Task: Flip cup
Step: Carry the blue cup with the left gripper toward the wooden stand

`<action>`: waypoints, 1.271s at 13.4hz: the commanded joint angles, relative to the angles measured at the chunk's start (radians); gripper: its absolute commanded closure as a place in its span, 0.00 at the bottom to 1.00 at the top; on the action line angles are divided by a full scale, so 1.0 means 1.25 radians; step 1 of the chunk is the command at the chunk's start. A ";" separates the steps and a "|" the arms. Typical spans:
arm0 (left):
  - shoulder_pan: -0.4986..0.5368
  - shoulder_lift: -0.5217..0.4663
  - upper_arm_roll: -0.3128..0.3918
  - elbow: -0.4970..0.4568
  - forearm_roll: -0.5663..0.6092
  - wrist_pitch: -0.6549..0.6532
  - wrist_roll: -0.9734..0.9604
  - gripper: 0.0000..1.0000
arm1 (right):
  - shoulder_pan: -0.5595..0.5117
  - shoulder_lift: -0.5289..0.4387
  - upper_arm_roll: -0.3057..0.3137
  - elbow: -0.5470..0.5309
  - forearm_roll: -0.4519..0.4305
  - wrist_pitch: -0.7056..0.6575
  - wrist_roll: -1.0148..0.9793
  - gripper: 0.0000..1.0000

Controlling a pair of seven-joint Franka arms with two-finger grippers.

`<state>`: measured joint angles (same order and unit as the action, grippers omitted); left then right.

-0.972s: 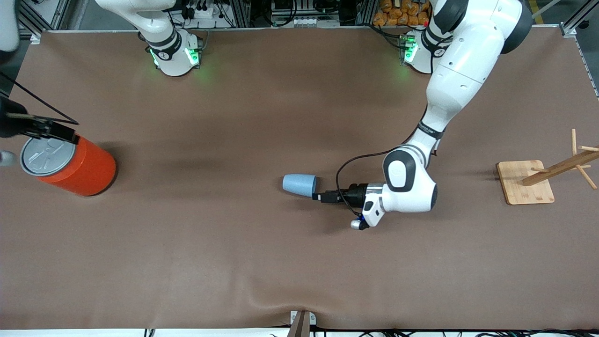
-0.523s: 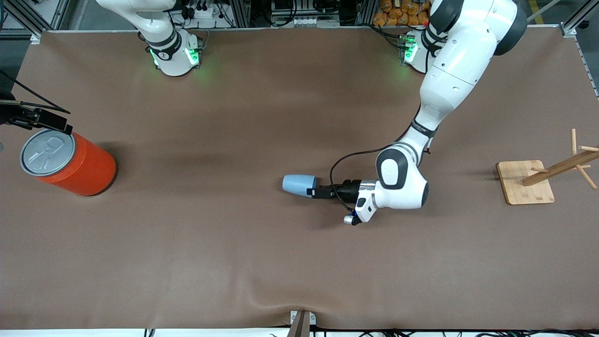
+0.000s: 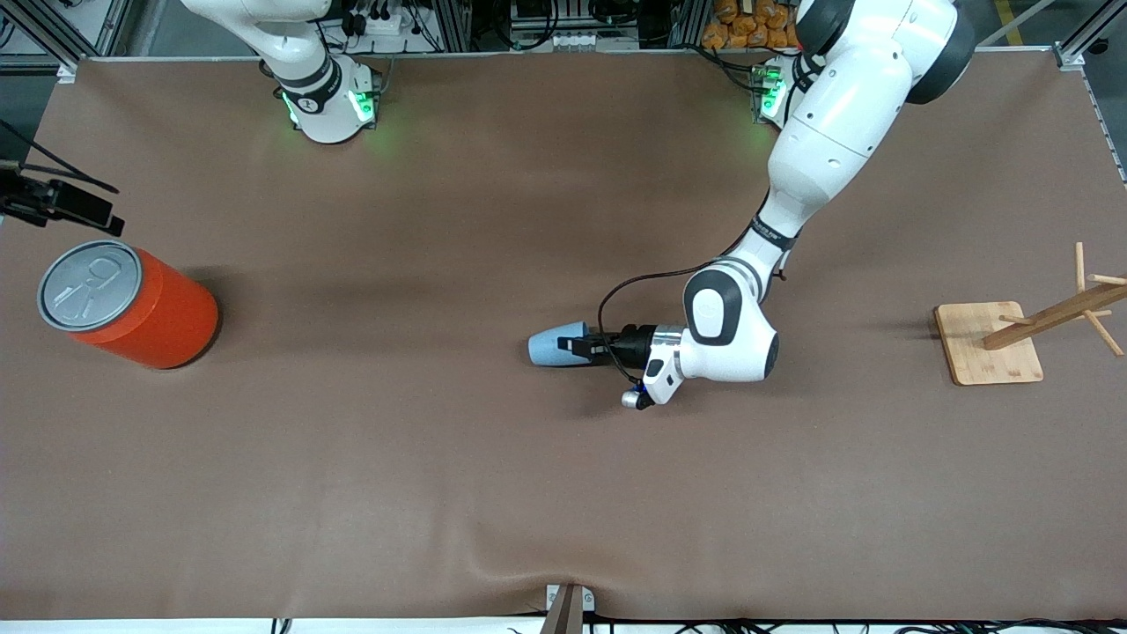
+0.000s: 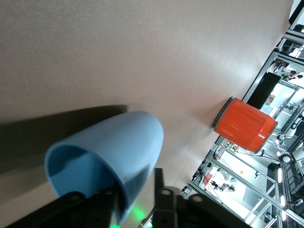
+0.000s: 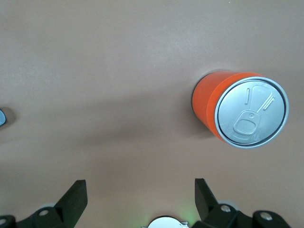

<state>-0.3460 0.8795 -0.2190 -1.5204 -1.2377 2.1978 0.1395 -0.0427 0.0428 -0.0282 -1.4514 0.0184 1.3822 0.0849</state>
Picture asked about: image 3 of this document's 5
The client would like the light blue cup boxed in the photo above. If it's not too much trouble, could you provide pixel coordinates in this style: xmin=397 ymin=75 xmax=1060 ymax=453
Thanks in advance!
xmin=527 ymin=321 xmax=591 ymax=369

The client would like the brown table cover mat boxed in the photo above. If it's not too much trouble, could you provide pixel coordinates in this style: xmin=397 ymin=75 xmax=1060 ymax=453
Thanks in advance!
xmin=0 ymin=48 xmax=1127 ymax=622

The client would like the white terminal block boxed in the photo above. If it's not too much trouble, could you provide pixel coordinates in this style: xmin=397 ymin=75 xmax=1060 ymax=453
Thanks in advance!
xmin=548 ymin=32 xmax=641 ymax=50

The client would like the aluminium frame profile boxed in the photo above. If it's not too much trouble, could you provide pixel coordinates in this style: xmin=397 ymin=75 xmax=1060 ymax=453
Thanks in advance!
xmin=0 ymin=0 xmax=133 ymax=85
xmin=669 ymin=0 xmax=710 ymax=49
xmin=1052 ymin=0 xmax=1127 ymax=70
xmin=431 ymin=0 xmax=476 ymax=54

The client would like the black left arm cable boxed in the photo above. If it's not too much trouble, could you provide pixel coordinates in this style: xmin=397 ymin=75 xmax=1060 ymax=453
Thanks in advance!
xmin=597 ymin=261 xmax=793 ymax=388

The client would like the orange can with silver lid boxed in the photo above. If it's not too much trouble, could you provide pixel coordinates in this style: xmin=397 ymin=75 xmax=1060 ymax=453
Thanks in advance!
xmin=37 ymin=240 xmax=220 ymax=371

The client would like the wooden mug tree stand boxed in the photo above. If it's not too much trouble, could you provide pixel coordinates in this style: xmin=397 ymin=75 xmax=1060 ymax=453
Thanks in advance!
xmin=933 ymin=242 xmax=1127 ymax=387

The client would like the orange packets pile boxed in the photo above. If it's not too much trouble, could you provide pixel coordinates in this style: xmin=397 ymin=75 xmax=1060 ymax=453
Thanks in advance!
xmin=702 ymin=0 xmax=811 ymax=51

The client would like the metal table clamp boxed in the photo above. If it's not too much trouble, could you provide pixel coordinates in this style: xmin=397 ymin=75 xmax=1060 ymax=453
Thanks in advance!
xmin=544 ymin=583 xmax=596 ymax=634

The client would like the white power strip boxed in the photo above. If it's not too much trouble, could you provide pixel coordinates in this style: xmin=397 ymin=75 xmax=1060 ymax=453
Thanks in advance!
xmin=350 ymin=7 xmax=425 ymax=36

